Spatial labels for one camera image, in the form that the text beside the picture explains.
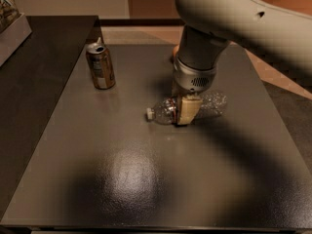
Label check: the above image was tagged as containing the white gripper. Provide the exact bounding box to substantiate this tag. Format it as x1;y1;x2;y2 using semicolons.
172;57;216;125

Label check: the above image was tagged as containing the clear plastic water bottle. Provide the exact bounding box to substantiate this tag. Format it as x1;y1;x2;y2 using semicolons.
146;91;227;126

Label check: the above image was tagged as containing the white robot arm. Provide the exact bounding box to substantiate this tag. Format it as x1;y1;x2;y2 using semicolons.
173;0;312;125

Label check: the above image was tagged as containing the orange fruit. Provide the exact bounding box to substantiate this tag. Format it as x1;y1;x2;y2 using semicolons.
172;45;179;61

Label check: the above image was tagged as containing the opened brown soda can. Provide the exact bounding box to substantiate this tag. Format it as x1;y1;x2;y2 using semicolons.
86;38;115;90

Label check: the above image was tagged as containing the white box with items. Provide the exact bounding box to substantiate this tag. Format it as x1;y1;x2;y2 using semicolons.
0;0;32;66

